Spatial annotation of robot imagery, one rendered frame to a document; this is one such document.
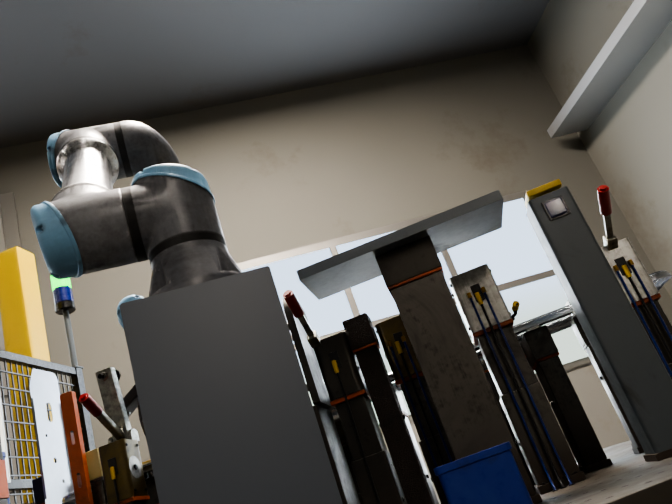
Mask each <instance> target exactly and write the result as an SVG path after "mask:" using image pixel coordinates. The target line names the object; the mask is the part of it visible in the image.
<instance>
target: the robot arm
mask: <svg viewBox="0 0 672 504"><path fill-rule="evenodd" d="M47 151H48V152H47V158H48V163H49V167H50V171H51V174H52V176H53V179H54V181H55V182H56V184H57V185H58V186H59V187H60V188H61V190H60V191H59V192H58V193H57V194H56V195H55V196H54V197H53V199H52V200H51V202H48V201H44V202H42V203H41V204H38V205H34V206H33V207H32V208H31V210H30V214H31V218H32V222H33V226H34V229H35V233H36V236H37V239H38V242H39V245H40V249H41V252H42V254H43V257H44V260H45V263H46V265H47V268H48V270H49V273H50V274H51V275H52V276H53V277H54V278H56V279H65V278H70V277H74V278H78V277H81V276H82V275H84V274H89V273H93V272H98V271H102V270H106V269H111V268H115V267H120V266H124V265H128V264H133V263H137V262H143V261H147V260H149V261H150V266H151V271H152V274H151V282H150V290H149V296H153V295H156V294H160V293H164V292H168V291H172V290H176V289H180V288H184V287H188V286H191V285H195V284H199V283H203V282H207V281H211V280H215V279H219V278H222V277H226V276H230V275H234V274H238V273H242V271H241V269H240V268H239V267H238V265H237V264H236V262H235V261H234V260H233V258H232V257H231V255H230V254H229V252H228V249H227V246H226V242H225V239H224V235H223V231H222V228H221V224H220V221H219V217H218V214H217V210H216V207H215V198H214V196H213V194H212V193H211V191H210V188H209V185H208V182H207V180H206V179H205V177H204V176H203V175H202V174H201V173H200V172H199V171H197V170H195V169H192V168H191V167H188V166H185V165H181V164H180V162H179V160H178V157H177V155H176V153H175V152H174V150H173V149H172V147H171V146H170V144H169V143H168V142H167V141H166V140H165V138H164V137H163V136H161V135H160V134H159V133H158V132H157V131H156V130H154V129H153V128H151V127H149V126H147V125H145V124H143V123H140V122H137V121H129V120H127V121H120V122H116V123H110V124H104V125H98V126H92V127H86V128H80V129H75V130H63V131H61V132H58V133H54V134H52V135H51V136H50V137H49V138H48V141H47ZM133 176H134V178H133V180H132V183H131V186H129V187H124V188H118V189H113V184H114V183H115V181H116V180H118V179H123V178H128V177H133ZM123 400H124V404H125V407H126V411H127V414H128V418H129V417H130V415H131V414H132V413H133V412H134V411H135V410H136V408H137V407H138V415H139V420H140V424H141V427H142V429H143V432H144V435H145V430H144V425H143V420H142V415H141V410H140V405H139V400H138V395H137V390H136V385H134V386H133V387H132V389H131V390H130V391H129V392H128V393H127V394H126V396H125V397H124V398H123ZM145 436H146V435H145Z"/></svg>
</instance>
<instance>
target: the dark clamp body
mask: <svg viewBox="0 0 672 504"><path fill-rule="evenodd" d="M320 342H321V345H320V346H318V347H315V348H313V349H314V352H315V355H316V358H317V361H318V364H319V367H320V370H321V373H322V377H323V380H324V383H325V386H326V389H327V392H328V395H329V398H330V401H331V402H330V404H331V406H333V407H335V408H336V409H337V412H338V415H339V418H340V421H341V425H342V428H343V431H344V434H345V437H346V440H347V443H348V446H349V449H350V452H351V455H352V459H353V461H354V462H352V463H351V464H352V467H353V470H354V473H355V476H356V480H357V483H358V486H359V489H360V492H361V495H362V498H363V501H364V504H407V501H406V498H405V495H404V492H403V490H402V487H401V484H400V481H399V478H398V475H397V472H396V469H395V467H394V464H393V461H392V458H391V455H390V452H389V451H388V450H387V447H386V444H385V441H384V439H383V436H382V433H381V430H380V427H379V424H378V421H377V418H376V416H375V413H374V410H373V407H372V404H371V401H370V399H371V397H370V395H369V392H368V389H367V386H366V383H365V380H364V377H363V374H362V372H361V369H360V366H359V363H358V360H357V357H356V355H355V354H354V353H353V351H352V350H351V347H350V344H349V341H348V338H347V335H346V333H345V332H340V333H337V334H335V335H332V336H329V337H327V338H324V339H322V340H320Z"/></svg>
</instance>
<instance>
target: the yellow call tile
mask: <svg viewBox="0 0 672 504"><path fill-rule="evenodd" d="M561 185H562V183H561V181H560V179H557V180H554V181H552V182H549V183H547V184H544V185H542V186H539V187H537V188H534V189H532V190H529V191H527V192H526V197H525V204H524V205H525V207H526V209H527V205H528V202H529V201H530V200H532V199H535V198H537V197H540V196H542V195H545V194H547V193H550V192H552V191H555V190H557V189H560V188H561Z"/></svg>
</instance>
